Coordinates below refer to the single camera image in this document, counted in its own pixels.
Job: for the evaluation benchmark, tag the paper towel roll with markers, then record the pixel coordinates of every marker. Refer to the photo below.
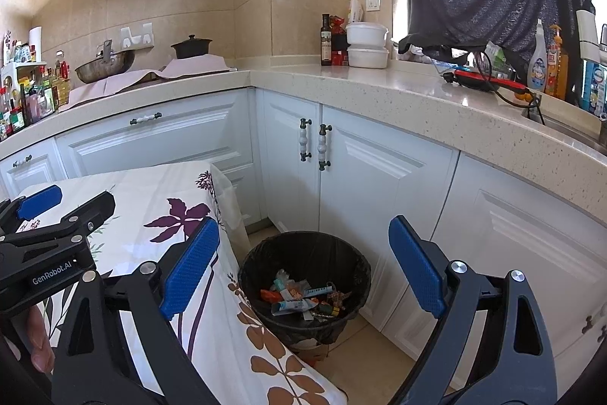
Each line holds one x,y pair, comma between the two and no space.
35,44

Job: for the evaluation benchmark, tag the white spice rack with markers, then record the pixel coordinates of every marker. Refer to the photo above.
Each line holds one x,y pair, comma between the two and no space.
19,70

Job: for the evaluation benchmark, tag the orange dish soap bottle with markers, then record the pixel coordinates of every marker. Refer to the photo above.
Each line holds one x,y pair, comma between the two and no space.
557,68

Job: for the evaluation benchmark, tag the white spray bottle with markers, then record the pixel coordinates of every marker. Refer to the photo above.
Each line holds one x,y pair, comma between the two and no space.
537,68

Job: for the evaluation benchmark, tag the steel sink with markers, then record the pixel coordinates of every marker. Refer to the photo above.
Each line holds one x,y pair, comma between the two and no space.
569,127

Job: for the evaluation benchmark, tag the white wall rack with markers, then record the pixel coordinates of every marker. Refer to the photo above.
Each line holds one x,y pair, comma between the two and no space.
137,36

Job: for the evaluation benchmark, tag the person's left hand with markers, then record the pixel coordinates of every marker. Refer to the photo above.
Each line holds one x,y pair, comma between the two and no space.
40,343

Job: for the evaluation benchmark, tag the red packet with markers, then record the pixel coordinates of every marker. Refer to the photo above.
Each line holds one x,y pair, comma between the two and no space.
339,39

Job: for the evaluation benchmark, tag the teal tube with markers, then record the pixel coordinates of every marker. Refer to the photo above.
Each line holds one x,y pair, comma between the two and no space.
291,306

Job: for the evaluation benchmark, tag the white paper bag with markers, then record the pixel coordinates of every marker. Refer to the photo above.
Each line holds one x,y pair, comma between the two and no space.
355,10

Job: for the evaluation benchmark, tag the dark oil bottle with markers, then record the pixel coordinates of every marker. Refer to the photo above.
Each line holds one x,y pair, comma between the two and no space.
326,44

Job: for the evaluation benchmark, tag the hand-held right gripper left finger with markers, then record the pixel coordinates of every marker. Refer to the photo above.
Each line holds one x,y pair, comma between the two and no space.
189,267

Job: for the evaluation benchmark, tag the blue bottle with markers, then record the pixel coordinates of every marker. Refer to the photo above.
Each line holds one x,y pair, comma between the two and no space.
595,89

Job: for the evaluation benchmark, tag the black trash bin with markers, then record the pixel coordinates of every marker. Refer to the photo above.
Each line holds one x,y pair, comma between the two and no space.
303,253

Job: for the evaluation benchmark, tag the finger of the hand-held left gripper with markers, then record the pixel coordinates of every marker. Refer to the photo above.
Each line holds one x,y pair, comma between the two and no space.
40,202
90,213

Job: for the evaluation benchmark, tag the white wall socket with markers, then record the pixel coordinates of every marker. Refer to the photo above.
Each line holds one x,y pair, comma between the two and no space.
372,2

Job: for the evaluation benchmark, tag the beige kitchen counter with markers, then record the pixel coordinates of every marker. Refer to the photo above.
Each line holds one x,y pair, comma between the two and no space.
379,92

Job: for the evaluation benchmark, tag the black lidded pot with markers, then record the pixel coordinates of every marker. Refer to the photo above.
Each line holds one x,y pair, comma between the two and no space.
190,49

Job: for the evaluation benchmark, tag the metal wok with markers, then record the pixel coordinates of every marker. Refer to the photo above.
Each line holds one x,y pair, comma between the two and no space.
104,68

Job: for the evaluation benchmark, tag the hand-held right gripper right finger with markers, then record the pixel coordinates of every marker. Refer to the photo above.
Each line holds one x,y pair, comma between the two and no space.
417,265

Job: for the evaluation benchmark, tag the white faucet filter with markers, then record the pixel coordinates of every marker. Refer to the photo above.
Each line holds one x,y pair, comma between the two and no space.
585,32

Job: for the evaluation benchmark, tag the green packet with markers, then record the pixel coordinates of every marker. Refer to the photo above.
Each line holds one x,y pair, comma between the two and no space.
498,61

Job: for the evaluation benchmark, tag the beige stove cloth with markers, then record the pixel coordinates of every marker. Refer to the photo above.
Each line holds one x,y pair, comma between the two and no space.
142,80

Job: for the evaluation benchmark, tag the group of condiment bottles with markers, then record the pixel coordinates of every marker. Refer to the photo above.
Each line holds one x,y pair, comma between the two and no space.
33,101

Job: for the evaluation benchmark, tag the white kitchen cabinet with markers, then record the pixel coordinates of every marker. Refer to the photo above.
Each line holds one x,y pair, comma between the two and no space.
379,177

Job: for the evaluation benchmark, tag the red black appliance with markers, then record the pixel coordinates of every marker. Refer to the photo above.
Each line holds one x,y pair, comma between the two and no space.
483,81

